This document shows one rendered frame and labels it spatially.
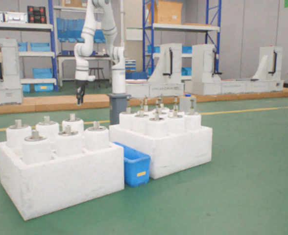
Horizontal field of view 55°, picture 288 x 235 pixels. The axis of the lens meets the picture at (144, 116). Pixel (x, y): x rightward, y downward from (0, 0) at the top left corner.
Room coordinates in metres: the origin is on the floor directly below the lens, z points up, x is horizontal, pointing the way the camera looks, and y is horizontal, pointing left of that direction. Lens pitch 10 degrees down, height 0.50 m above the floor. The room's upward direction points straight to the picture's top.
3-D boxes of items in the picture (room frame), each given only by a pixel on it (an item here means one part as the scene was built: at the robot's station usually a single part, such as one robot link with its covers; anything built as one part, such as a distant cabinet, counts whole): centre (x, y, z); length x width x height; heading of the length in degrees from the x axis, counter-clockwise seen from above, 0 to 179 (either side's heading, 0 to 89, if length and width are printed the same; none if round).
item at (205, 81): (4.48, -1.45, 0.45); 1.51 x 0.57 x 0.74; 111
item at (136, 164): (1.22, 0.10, 0.06); 0.30 x 0.11 x 0.12; 36
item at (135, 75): (6.28, 0.20, 0.18); 0.50 x 0.41 x 0.37; 26
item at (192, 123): (1.41, -0.25, 0.16); 0.10 x 0.10 x 0.18
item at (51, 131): (1.19, 0.43, 0.16); 0.10 x 0.10 x 0.18
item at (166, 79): (3.94, -0.07, 0.45); 0.82 x 0.57 x 0.74; 111
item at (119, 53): (1.99, 0.18, 0.54); 0.09 x 0.09 x 0.17; 79
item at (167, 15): (6.94, -0.48, 1.70); 0.72 x 0.58 x 0.50; 115
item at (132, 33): (7.93, 0.26, 1.38); 0.49 x 0.02 x 0.35; 111
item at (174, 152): (1.44, -0.08, 0.09); 0.39 x 0.39 x 0.18; 38
